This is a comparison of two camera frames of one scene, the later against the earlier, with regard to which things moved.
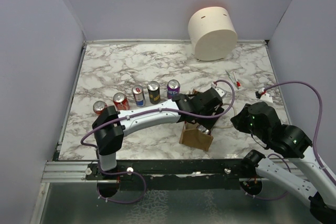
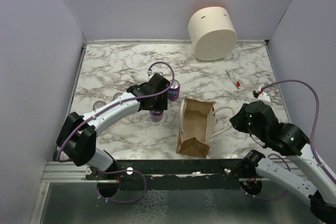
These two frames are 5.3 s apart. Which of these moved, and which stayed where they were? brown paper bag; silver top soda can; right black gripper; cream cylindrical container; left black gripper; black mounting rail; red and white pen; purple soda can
Moved: silver top soda can; brown paper bag; left black gripper
Stayed: red and white pen; right black gripper; cream cylindrical container; black mounting rail; purple soda can
